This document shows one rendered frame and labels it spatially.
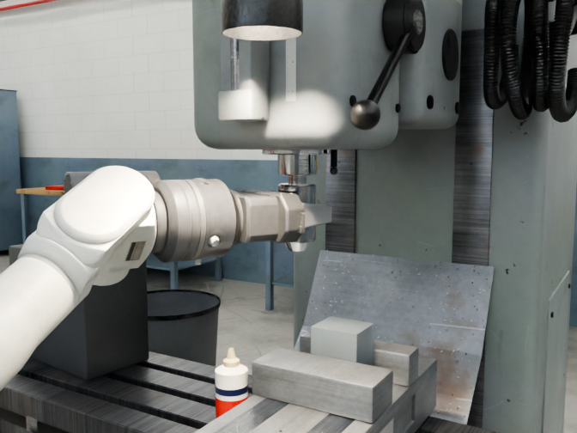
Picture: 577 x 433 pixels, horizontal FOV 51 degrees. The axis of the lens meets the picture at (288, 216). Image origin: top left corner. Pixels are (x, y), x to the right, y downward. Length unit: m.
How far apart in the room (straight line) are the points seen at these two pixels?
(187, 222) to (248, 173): 5.26
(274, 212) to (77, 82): 6.91
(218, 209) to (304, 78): 0.16
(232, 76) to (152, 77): 6.06
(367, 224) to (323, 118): 0.51
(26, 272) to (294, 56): 0.33
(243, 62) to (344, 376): 0.35
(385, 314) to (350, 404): 0.42
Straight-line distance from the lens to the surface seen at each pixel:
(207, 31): 0.71
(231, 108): 0.63
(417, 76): 0.79
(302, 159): 0.72
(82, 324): 0.98
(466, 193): 1.04
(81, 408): 0.91
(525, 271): 1.04
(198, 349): 2.66
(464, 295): 1.04
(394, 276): 1.08
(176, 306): 3.01
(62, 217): 0.56
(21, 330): 0.52
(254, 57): 0.63
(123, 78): 6.99
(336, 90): 0.63
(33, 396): 0.97
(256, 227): 0.66
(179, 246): 0.63
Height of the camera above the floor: 1.31
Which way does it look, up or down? 6 degrees down
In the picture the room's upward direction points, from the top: straight up
